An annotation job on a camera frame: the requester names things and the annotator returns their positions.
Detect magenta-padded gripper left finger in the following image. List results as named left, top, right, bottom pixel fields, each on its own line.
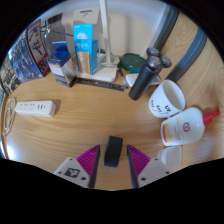
left=53, top=144, right=102, bottom=189

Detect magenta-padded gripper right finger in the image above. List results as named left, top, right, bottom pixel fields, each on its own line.
left=126, top=143, right=172, bottom=189

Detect black charger block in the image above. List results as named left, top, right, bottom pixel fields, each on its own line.
left=102, top=135, right=124, bottom=168

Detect white lotion bottle red cap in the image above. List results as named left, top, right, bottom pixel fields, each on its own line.
left=160, top=106, right=221, bottom=147

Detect white mug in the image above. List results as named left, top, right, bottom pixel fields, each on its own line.
left=148, top=79, right=187, bottom=119

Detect white power strip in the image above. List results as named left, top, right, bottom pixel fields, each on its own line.
left=14, top=99, right=58, bottom=118

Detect dark ruler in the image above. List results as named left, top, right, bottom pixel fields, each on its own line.
left=74, top=77, right=126, bottom=92

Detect black electric shaver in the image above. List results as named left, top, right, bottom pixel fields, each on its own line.
left=128, top=47, right=173, bottom=101

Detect small white flat object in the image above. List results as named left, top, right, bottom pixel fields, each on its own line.
left=124, top=73, right=163, bottom=88

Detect dark blue and white box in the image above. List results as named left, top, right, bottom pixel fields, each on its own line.
left=46, top=40, right=78, bottom=88

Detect green round container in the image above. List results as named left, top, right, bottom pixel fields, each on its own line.
left=119, top=52, right=147, bottom=74

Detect green tree figure toy box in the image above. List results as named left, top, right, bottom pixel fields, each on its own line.
left=0, top=54, right=23, bottom=96

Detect light blue tall box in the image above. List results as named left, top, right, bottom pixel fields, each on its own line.
left=73, top=23, right=99, bottom=76

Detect blue robot model kit box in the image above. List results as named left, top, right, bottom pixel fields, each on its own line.
left=8, top=19, right=51, bottom=84

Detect grey bottle with black cap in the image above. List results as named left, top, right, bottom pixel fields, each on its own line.
left=43, top=13, right=68, bottom=58

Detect white desk lamp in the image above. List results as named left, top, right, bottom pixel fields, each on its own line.
left=74, top=0, right=120, bottom=83

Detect white box with blue print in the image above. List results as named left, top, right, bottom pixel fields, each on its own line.
left=72, top=8, right=101, bottom=29

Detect white power strip cable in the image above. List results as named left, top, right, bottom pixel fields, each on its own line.
left=1, top=97, right=18, bottom=138

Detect dark grey metal desk frame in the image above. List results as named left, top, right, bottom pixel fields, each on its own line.
left=149, top=4, right=208, bottom=83

